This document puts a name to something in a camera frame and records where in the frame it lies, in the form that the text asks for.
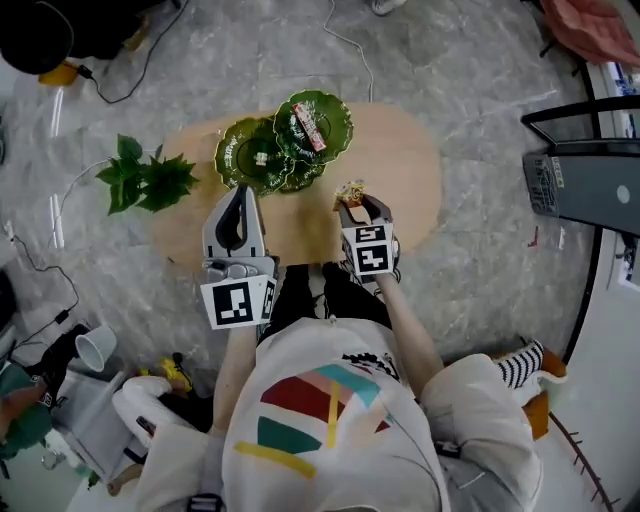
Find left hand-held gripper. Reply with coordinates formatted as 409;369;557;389
199;184;279;331

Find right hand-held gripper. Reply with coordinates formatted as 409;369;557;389
337;195;402;287

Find orange snack packet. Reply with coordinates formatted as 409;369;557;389
331;179;369;214

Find green glass tiered dish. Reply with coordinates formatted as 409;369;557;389
213;89;356;199

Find red-brown candy bar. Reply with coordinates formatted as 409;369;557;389
290;101;329;153

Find person's left forearm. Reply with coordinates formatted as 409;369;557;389
211;325;260;435

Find person's right forearm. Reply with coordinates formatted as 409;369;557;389
373;272;446;402

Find person's black trousers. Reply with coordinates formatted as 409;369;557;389
258;261;402;347

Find green artificial plant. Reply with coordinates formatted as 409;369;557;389
94;133;201;217

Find white paper cup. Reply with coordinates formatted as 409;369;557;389
74;324;119;373

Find person's white printed shirt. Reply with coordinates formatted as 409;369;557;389
133;314;545;512

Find black white striped cloth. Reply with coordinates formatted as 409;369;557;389
494;339;546;390

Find grey computer tower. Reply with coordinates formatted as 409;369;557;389
521;139;640;237

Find white box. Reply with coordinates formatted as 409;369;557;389
49;368;149;482

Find yellow bin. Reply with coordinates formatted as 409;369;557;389
38;61;79;88

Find orange seat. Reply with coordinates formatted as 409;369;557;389
521;347;569;442

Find white cable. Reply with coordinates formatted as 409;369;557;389
47;157;114;251
321;0;376;102

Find black cable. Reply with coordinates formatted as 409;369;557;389
74;0;192;106

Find black power adapter with cable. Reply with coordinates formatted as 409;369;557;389
7;232;82;351

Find black metal frame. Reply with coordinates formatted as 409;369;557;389
520;93;640;147

